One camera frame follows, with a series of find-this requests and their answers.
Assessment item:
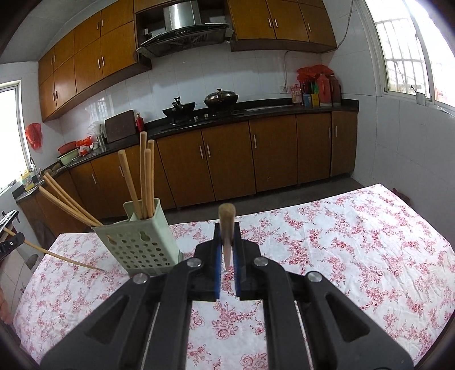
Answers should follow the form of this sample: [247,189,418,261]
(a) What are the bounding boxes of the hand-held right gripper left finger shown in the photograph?
[40,222,224,370]

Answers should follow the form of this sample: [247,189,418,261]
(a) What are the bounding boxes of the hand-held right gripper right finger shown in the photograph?
[233,222,415,370]

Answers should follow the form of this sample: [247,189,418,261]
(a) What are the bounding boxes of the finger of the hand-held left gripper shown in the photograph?
[0,210,19,231]
[0,232,25,262]

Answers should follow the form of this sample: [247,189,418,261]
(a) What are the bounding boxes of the wooden chopstick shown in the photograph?
[144,149,153,218]
[38,186,98,228]
[139,131,148,218]
[118,149,143,218]
[43,172,104,227]
[147,139,156,217]
[3,228,105,273]
[218,203,236,271]

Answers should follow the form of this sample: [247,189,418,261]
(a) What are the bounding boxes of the green perforated chopstick holder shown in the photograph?
[90,198,183,276]

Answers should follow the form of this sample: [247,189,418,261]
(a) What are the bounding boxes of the person's left hand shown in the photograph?
[0,287,14,325]

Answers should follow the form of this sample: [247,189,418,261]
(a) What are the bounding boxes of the white appliance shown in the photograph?
[0,249,40,317]

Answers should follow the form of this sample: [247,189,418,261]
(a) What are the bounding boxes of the small kitchen window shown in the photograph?
[0,81,32,194]

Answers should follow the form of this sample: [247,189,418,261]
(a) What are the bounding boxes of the hanging red plastic bag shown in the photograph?
[25,123,42,150]

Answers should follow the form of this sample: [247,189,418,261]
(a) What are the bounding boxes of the floral red white tablecloth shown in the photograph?
[12,183,455,370]

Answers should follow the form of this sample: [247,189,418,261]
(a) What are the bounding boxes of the crumpled red plastic bag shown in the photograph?
[76,136,94,156]

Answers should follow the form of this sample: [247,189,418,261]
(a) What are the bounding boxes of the steel utensil cup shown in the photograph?
[90,121,107,146]

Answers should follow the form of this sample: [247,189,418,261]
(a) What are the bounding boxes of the brown wooden base cabinets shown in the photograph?
[16,110,358,237]

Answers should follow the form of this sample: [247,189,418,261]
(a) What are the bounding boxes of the dark brown cutting board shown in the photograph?
[104,110,137,143]

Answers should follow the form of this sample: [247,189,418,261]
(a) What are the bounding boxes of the black gas stove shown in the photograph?
[160,108,246,123]

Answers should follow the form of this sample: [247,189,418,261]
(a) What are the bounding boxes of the wok with lid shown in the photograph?
[203,89,239,107]

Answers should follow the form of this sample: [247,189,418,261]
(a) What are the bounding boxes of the black kitchen countertop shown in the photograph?
[12,100,359,200]

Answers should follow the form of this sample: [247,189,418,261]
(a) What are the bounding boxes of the colourful seasoning packets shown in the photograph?
[291,83,320,106]

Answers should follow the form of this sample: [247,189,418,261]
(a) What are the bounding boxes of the red thermos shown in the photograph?
[317,73,332,107]

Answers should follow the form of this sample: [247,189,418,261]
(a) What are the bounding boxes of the brown thermos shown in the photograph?
[328,74,342,106]

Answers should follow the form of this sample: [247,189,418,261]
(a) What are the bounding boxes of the red bag behind thermoses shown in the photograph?
[297,65,329,84]

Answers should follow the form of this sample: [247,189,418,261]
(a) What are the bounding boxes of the steel range hood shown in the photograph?
[136,2,235,58]

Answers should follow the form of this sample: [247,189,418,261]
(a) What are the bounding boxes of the large barred window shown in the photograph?
[363,0,455,114]

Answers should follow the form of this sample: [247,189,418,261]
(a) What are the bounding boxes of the black wok with handle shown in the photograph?
[163,96,196,125]

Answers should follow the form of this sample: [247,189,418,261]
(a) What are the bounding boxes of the long brown wall cabinets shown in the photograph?
[37,0,153,122]

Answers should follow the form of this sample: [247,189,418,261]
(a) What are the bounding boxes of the short brown wall cabinets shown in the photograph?
[227,0,338,53]

